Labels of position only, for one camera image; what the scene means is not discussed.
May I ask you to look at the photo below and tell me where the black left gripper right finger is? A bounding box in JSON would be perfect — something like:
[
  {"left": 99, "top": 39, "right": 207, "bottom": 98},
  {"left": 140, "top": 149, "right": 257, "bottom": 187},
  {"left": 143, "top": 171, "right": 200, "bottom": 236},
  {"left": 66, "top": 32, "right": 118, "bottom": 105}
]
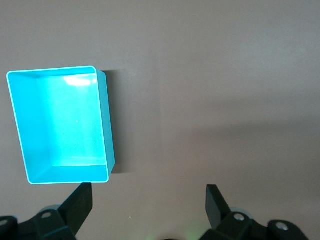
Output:
[{"left": 202, "top": 184, "right": 266, "bottom": 240}]

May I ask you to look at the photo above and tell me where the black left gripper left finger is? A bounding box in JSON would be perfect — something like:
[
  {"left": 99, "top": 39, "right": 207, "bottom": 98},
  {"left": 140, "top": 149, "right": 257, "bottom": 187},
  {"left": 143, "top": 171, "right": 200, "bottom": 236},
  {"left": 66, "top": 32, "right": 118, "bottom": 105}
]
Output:
[{"left": 17, "top": 182, "right": 94, "bottom": 240}]

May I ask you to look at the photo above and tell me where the teal plastic bin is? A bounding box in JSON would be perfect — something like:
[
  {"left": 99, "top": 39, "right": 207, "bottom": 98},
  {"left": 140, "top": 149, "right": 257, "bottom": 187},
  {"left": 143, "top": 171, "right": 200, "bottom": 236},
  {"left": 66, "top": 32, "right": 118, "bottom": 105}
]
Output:
[{"left": 6, "top": 65, "right": 117, "bottom": 185}]

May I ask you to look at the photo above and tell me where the brown table mat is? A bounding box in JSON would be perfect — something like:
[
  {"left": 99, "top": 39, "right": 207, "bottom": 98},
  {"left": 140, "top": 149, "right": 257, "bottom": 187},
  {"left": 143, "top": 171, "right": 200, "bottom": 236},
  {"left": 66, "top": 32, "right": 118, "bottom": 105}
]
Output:
[{"left": 0, "top": 0, "right": 320, "bottom": 240}]

